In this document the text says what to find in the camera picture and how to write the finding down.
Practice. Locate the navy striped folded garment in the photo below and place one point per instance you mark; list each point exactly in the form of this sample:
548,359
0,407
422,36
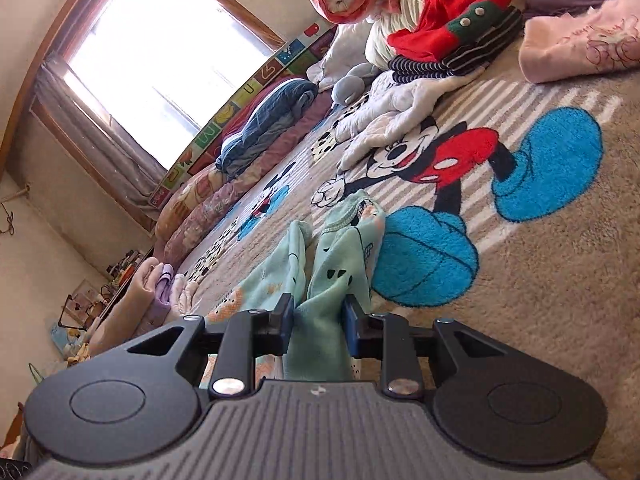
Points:
480,45

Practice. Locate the white cloth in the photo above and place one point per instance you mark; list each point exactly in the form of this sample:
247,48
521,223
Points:
340,50

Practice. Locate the pink embroidered garment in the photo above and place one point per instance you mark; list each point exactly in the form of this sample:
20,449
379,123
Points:
560,45

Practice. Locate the red garment with green cuff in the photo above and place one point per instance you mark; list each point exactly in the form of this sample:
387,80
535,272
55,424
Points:
440,25

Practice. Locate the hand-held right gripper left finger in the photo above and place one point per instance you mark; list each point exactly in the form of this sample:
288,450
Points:
287,327

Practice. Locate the mint green printed garment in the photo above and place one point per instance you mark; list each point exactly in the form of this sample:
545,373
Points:
330,280

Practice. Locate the blue folded blanket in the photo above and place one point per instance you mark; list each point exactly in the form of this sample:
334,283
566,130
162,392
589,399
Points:
270,115

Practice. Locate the white quilted garment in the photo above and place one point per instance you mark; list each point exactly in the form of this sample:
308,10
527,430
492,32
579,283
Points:
415,95

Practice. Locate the grey curtain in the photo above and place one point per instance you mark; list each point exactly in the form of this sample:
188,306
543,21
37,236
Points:
100,125

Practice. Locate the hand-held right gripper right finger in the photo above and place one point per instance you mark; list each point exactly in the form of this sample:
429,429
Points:
350,330

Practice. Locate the purple folded garment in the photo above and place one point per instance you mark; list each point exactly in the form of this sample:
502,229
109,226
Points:
162,290

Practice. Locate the cluttered side table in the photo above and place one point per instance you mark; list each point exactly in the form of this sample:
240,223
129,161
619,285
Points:
127,272

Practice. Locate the colourful alphabet board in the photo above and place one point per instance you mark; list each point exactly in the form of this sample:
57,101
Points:
260,75

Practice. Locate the cartoon mouse printed blanket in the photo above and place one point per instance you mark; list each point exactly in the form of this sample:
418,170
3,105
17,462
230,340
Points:
525,280

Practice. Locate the window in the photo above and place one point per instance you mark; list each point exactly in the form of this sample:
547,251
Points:
150,50

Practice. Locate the orange floral pillow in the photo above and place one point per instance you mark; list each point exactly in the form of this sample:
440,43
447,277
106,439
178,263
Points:
185,200

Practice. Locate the cream pillow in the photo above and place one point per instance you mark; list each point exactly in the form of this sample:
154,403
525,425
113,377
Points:
390,25

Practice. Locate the cream folded garment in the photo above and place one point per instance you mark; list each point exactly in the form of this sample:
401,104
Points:
130,300

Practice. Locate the mauve quilt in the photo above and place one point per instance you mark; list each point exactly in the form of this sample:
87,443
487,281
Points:
300,120

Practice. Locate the grey plush toy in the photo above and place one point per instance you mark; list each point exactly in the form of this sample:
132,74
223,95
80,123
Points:
350,85

